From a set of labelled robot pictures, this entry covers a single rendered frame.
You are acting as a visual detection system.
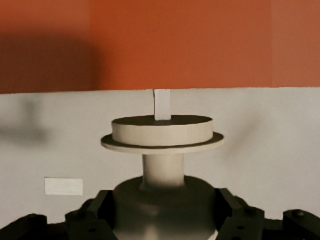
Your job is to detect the orange-brown wooden door slab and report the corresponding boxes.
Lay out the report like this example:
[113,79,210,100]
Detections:
[0,0,320,94]

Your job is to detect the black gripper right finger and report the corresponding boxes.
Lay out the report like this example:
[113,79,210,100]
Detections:
[215,188,320,240]

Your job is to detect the cream door knob with square spindle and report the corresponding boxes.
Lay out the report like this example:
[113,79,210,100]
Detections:
[100,89,225,240]

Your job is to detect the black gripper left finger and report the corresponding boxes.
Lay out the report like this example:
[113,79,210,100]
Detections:
[0,190,118,240]

